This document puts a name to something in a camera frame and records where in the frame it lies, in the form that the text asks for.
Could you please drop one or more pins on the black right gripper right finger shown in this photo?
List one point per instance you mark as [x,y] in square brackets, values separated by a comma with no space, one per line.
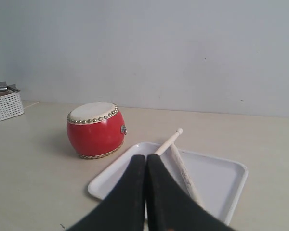
[169,208]

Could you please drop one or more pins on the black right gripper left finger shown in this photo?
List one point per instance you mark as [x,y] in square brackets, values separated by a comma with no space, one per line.
[123,208]

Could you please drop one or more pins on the white wooden drumstick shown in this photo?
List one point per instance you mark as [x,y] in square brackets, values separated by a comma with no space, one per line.
[168,142]
[192,190]

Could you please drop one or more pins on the small red drum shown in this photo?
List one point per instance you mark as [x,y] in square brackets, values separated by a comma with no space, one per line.
[96,130]

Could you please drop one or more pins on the white plastic tray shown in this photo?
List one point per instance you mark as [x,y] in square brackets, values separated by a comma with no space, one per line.
[219,181]

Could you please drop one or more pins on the white storage box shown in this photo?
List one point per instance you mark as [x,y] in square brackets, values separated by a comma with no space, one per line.
[10,101]

